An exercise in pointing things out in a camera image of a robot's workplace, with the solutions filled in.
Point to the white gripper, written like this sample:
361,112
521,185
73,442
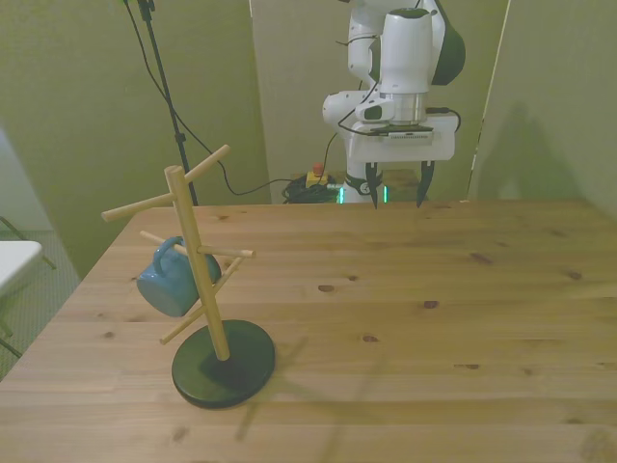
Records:
400,150

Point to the blue enamel mug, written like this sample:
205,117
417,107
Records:
166,287

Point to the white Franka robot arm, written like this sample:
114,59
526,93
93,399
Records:
405,53

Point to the wooden mug tree black base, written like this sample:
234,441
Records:
226,371

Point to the yellow emergency stop box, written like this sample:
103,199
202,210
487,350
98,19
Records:
314,179

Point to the white folding chair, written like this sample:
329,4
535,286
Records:
14,260

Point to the black camera stand pole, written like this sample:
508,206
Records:
184,159

